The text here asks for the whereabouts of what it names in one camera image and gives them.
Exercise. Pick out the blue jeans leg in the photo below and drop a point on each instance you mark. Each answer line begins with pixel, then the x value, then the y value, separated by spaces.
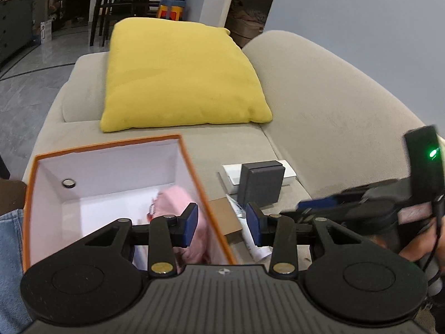
pixel 14 316

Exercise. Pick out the dark dining table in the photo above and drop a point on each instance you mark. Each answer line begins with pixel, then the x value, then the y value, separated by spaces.
pixel 106 11

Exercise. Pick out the person right hand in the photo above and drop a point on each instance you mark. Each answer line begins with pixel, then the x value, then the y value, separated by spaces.
pixel 424 243

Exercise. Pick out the orange storage box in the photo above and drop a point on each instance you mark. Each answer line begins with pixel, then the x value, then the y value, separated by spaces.
pixel 73 192

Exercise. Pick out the pink pouch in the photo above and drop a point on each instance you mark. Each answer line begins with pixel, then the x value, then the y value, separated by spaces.
pixel 170 203

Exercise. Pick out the dark grey small box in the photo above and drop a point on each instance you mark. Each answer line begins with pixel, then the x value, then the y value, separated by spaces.
pixel 262 195

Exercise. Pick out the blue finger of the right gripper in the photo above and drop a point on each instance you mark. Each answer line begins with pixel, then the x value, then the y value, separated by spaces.
pixel 332 201

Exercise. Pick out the beige sofa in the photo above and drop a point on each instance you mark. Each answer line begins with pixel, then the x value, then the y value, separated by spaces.
pixel 335 126

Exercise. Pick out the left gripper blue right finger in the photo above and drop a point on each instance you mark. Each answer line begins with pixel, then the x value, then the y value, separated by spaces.
pixel 258 225

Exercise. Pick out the yellow cushion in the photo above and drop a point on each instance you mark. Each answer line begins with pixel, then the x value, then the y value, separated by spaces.
pixel 164 73

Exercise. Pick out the colourful stool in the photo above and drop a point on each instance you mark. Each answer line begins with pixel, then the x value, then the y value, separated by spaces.
pixel 171 10

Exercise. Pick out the brown cardboard piece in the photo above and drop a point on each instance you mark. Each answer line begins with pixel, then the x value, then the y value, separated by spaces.
pixel 225 216

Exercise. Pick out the white glasses case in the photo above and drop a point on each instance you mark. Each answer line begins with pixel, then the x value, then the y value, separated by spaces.
pixel 234 175

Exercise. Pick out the crumpled white paper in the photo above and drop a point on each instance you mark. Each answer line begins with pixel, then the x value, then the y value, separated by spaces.
pixel 257 254

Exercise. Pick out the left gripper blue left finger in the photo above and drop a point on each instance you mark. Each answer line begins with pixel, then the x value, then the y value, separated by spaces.
pixel 188 222

